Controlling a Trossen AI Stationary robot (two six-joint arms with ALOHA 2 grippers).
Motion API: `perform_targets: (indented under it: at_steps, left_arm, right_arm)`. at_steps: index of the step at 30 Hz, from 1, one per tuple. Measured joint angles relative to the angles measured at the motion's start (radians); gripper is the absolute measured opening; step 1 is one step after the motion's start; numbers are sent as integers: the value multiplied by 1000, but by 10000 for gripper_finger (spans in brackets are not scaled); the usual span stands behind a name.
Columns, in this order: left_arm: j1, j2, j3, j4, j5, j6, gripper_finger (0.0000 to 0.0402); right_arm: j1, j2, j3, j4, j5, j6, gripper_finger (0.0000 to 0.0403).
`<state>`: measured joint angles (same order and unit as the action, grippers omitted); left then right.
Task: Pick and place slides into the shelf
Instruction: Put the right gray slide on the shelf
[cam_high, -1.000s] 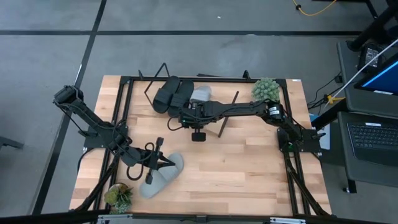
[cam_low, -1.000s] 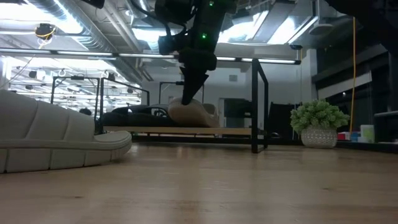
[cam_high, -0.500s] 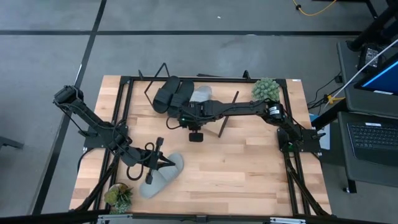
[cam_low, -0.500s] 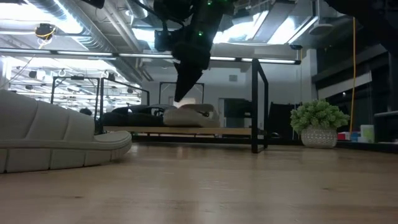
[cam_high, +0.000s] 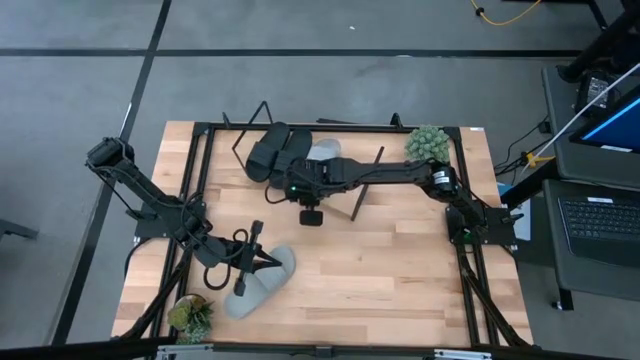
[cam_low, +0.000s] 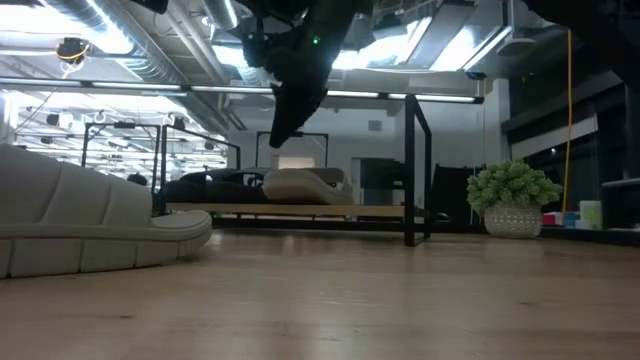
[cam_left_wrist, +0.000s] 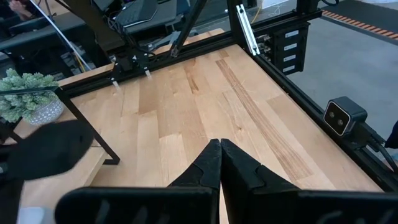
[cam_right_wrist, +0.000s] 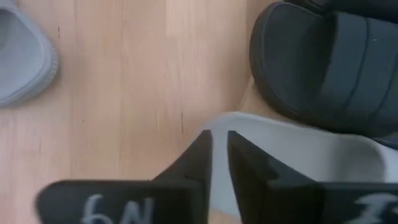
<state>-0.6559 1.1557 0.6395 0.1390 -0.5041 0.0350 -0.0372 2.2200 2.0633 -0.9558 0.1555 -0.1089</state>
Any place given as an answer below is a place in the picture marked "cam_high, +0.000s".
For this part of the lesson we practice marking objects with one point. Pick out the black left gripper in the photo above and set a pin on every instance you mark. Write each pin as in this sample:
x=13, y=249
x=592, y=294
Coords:
x=247, y=260

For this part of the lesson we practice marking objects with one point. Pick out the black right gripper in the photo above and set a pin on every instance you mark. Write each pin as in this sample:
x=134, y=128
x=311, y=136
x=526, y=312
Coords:
x=305, y=180

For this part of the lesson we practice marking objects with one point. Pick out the black slide sandal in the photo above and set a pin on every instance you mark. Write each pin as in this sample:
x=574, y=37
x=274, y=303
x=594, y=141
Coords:
x=297, y=145
x=265, y=152

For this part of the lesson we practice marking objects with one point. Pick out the grey slide sandal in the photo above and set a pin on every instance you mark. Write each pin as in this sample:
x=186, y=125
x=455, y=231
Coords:
x=326, y=149
x=250, y=300

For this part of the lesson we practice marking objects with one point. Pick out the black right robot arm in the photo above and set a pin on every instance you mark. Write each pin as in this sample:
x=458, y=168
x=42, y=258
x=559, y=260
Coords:
x=390, y=172

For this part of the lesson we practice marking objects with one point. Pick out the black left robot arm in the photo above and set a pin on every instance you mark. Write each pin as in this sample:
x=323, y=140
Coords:
x=145, y=190

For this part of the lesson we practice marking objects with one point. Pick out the spiky succulent in brown pot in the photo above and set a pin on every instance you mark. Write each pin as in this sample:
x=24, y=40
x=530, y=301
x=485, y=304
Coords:
x=190, y=315

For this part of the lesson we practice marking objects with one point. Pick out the green succulent in white pot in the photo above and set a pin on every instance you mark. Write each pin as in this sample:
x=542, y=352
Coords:
x=425, y=142

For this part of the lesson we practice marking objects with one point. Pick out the grey chair leg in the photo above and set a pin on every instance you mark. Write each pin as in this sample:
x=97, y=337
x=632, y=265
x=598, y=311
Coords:
x=15, y=229

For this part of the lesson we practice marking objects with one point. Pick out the grey desk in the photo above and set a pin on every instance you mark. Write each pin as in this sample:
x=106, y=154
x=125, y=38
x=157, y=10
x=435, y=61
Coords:
x=585, y=280
x=562, y=150

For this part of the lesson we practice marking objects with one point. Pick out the white rod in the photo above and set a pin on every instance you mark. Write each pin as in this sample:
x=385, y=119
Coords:
x=580, y=117

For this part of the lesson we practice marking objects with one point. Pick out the black laptop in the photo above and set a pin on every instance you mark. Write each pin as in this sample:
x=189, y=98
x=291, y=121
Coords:
x=605, y=225

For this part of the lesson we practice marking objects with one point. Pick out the black power adapter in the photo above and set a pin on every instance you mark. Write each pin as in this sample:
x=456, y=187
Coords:
x=595, y=90

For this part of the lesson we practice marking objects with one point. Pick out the monitor with blue screen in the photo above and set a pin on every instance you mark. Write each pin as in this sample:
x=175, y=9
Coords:
x=620, y=130

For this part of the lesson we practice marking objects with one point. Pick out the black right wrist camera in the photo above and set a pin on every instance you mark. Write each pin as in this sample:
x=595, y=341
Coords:
x=311, y=218

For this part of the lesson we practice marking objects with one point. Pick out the wooden shelf with black frame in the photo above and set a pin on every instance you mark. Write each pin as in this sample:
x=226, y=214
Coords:
x=355, y=149

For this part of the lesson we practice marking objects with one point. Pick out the black metal rig frame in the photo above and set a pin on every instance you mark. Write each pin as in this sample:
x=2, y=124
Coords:
x=375, y=128

